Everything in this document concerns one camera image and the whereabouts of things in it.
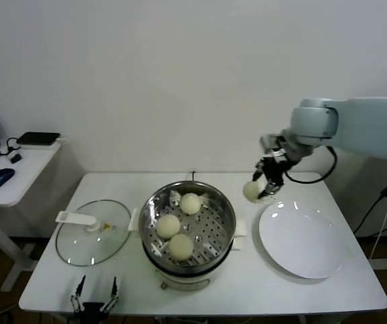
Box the white round plate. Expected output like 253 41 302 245
252 201 346 280

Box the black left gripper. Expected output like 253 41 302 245
70 275 119 324

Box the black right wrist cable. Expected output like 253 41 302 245
283 145 338 185

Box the blue computer mouse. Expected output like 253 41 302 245
0 167 16 189

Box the white steamed baozi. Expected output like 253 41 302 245
242 181 269 205
179 192 202 215
168 234 194 263
155 215 181 240

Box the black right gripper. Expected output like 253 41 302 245
251 155 288 200

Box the thin black desk cable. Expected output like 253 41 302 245
0 136 21 159

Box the white side desk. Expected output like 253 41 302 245
0 141 63 293

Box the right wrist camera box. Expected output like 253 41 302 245
259 134 284 151

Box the glass lid white handle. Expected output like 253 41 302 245
55 199 131 267

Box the white electric cooker pot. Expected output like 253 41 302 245
142 232 245 293

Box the flat black box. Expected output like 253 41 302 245
16 132 61 146

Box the stainless steel steamer basket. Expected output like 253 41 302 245
127 180 248 268

